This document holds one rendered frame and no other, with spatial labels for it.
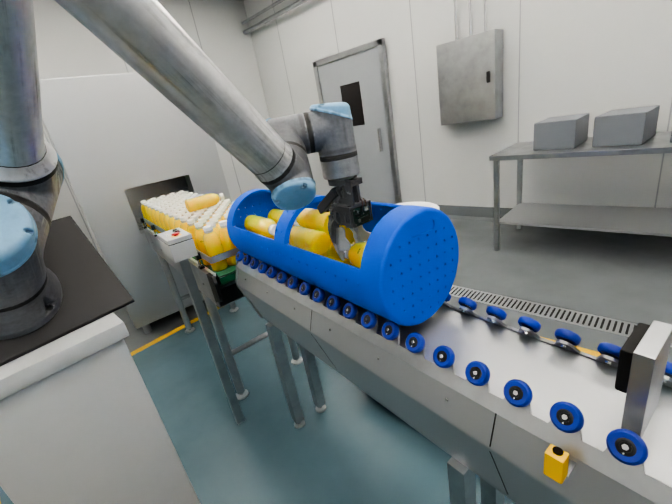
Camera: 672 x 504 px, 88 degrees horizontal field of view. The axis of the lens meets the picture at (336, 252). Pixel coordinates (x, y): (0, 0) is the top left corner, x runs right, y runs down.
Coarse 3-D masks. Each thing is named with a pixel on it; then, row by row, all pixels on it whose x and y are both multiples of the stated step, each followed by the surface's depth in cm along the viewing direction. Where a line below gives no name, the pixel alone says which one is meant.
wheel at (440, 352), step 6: (438, 348) 72; (444, 348) 71; (450, 348) 71; (438, 354) 72; (444, 354) 71; (450, 354) 70; (438, 360) 72; (444, 360) 71; (450, 360) 70; (438, 366) 72; (444, 366) 70; (450, 366) 70
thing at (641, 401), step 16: (640, 336) 52; (656, 336) 51; (624, 352) 50; (640, 352) 48; (656, 352) 48; (624, 368) 51; (640, 368) 49; (656, 368) 49; (624, 384) 52; (640, 384) 49; (656, 384) 52; (640, 400) 50; (656, 400) 55; (624, 416) 53; (640, 416) 51; (640, 432) 52
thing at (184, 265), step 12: (180, 264) 156; (192, 276) 160; (192, 288) 161; (192, 300) 163; (204, 312) 166; (204, 324) 168; (216, 348) 174; (216, 360) 175; (228, 384) 182; (228, 396) 183; (240, 408) 189; (240, 420) 190
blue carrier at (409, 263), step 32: (256, 192) 139; (288, 224) 104; (384, 224) 77; (416, 224) 77; (448, 224) 84; (256, 256) 129; (288, 256) 104; (320, 256) 90; (384, 256) 73; (416, 256) 79; (448, 256) 87; (352, 288) 82; (384, 288) 74; (416, 288) 81; (448, 288) 89; (416, 320) 83
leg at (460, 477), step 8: (448, 464) 85; (456, 464) 85; (448, 472) 87; (456, 472) 84; (464, 472) 83; (472, 472) 85; (448, 480) 88; (456, 480) 85; (464, 480) 83; (472, 480) 86; (456, 488) 86; (464, 488) 84; (472, 488) 87; (456, 496) 88; (464, 496) 85; (472, 496) 88
